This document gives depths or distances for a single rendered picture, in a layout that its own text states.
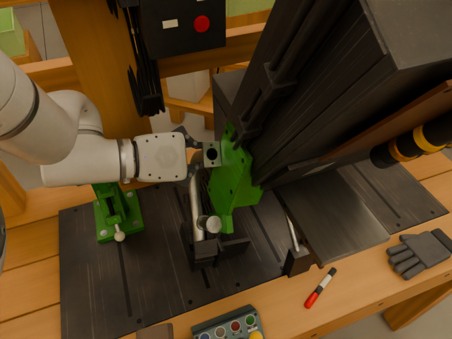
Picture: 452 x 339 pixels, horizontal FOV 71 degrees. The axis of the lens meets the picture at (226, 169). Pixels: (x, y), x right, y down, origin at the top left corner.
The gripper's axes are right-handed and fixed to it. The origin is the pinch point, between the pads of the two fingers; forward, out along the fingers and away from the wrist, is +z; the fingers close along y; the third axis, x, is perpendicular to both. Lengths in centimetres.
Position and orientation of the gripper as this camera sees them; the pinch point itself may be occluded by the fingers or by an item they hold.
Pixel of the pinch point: (205, 155)
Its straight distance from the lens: 70.6
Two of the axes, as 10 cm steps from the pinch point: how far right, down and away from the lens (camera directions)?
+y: -0.8, -10.0, -0.2
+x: -4.2, 0.2, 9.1
